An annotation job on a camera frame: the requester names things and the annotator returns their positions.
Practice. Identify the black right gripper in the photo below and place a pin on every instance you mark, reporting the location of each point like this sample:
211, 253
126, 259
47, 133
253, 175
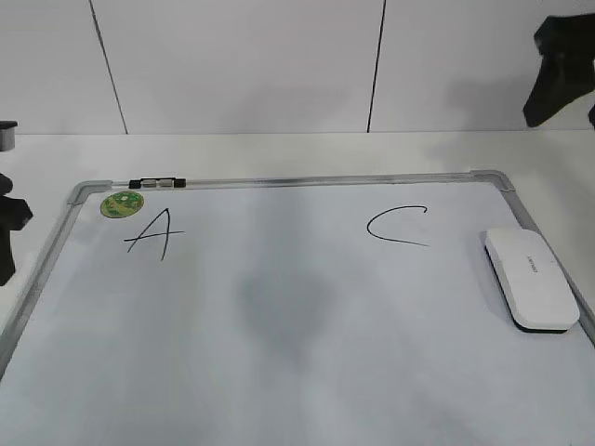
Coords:
566, 47

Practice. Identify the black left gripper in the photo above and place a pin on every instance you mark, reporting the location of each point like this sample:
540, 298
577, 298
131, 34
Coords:
15, 214

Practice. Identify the white whiteboard eraser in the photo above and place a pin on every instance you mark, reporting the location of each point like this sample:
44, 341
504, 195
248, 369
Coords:
537, 294

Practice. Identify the round green magnet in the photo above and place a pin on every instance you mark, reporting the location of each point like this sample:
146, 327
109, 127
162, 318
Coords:
121, 204

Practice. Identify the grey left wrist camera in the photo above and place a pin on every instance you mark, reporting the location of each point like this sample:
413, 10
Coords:
7, 135

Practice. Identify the white whiteboard with grey frame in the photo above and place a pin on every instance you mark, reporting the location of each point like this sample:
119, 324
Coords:
302, 311

